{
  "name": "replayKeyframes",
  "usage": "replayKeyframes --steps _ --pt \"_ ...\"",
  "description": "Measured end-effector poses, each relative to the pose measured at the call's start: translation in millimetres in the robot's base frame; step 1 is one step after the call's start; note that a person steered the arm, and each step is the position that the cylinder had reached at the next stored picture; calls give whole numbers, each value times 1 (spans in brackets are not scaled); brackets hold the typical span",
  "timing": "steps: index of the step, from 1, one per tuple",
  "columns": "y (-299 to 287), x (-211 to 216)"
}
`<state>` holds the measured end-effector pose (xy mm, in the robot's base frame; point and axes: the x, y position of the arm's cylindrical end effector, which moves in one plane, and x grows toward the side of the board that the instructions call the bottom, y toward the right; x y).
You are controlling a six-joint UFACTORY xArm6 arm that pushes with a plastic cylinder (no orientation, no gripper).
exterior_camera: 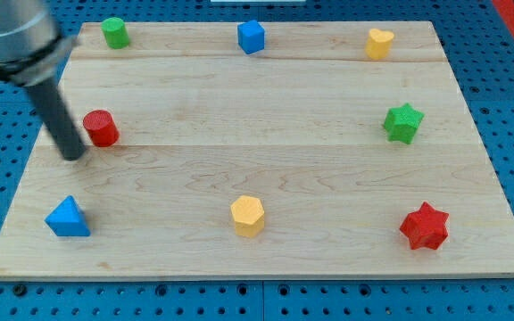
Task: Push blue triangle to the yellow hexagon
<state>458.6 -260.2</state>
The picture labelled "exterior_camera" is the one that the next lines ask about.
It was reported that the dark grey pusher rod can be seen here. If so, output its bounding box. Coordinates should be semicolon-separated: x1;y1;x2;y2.
25;78;86;161

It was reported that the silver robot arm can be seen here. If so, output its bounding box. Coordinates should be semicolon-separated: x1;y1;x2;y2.
0;0;86;161

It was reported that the red star block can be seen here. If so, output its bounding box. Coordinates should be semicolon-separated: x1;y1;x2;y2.
400;202;449;250

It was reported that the blue cube block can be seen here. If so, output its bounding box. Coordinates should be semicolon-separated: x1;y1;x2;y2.
237;20;265;54

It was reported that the wooden board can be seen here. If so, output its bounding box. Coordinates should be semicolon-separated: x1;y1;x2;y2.
0;21;514;282

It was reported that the green cylinder block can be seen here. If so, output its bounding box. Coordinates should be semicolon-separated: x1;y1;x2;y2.
101;17;130;49

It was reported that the red cylinder block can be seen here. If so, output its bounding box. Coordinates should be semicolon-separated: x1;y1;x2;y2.
83;110;120;147

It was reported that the green star block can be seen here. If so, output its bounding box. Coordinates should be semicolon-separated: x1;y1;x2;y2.
383;103;425;144

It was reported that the yellow heart block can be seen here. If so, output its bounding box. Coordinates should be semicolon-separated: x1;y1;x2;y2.
365;29;395;60

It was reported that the blue triangle block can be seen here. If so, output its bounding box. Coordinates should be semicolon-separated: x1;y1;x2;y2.
45;195;91;237

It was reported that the yellow hexagon block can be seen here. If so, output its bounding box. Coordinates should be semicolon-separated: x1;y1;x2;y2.
230;195;265;238

